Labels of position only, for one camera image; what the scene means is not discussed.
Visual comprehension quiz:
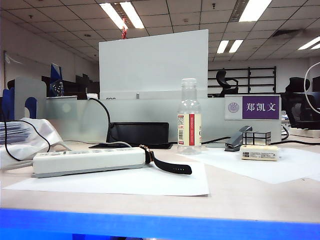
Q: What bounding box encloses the white power strip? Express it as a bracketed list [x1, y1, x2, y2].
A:
[31, 146, 147, 179]
[288, 127, 320, 139]

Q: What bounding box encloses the dark cabinet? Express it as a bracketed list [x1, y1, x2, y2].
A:
[41, 73, 100, 100]

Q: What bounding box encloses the frosted glass desk partition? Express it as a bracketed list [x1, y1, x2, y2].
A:
[44, 96, 283, 144]

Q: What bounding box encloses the ceiling light panel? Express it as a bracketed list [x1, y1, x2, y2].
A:
[99, 1, 145, 30]
[238, 0, 273, 23]
[216, 39, 245, 54]
[297, 36, 320, 51]

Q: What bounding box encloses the grey metal desk divider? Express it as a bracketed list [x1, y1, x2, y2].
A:
[13, 76, 48, 121]

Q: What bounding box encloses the clear plastic bottle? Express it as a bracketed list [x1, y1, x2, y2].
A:
[176, 77, 202, 155]

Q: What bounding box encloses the silver mirror cube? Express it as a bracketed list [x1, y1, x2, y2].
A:
[241, 130, 272, 146]

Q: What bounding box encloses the white cable loop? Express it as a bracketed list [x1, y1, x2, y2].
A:
[303, 61, 320, 113]

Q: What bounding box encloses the black metal shelf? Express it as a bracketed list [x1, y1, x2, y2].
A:
[207, 66, 277, 97]

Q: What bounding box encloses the black strap wristwatch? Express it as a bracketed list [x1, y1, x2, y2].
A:
[139, 144, 193, 176]

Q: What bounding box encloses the thick black cable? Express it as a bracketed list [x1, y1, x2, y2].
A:
[87, 97, 112, 143]

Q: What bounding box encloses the blue chair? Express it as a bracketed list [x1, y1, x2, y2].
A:
[1, 88, 38, 121]

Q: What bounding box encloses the white plastic bag red print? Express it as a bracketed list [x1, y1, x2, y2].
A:
[0, 117, 66, 168]

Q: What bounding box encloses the black mesh office chair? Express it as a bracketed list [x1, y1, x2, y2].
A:
[284, 76, 320, 130]

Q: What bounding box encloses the stack of white papers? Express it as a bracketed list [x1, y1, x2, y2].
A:
[0, 121, 32, 146]

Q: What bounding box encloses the thin black cable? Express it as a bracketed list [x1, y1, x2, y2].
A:
[0, 119, 52, 162]

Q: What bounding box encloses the white rectangular packet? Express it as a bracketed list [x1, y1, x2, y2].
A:
[239, 144, 280, 162]

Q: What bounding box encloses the white paper sheet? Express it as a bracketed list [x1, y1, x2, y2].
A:
[176, 147, 320, 185]
[2, 161, 210, 197]

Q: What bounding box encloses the white monitor back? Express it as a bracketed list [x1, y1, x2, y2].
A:
[98, 29, 210, 100]

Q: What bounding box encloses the black desk socket box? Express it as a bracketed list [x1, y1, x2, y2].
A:
[88, 121, 173, 150]

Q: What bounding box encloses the grey stapler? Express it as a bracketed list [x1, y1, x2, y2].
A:
[224, 125, 254, 153]

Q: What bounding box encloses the purple name sign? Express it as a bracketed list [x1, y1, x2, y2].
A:
[224, 94, 283, 122]

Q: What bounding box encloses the blue crystal trophy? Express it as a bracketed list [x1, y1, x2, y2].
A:
[49, 63, 65, 97]

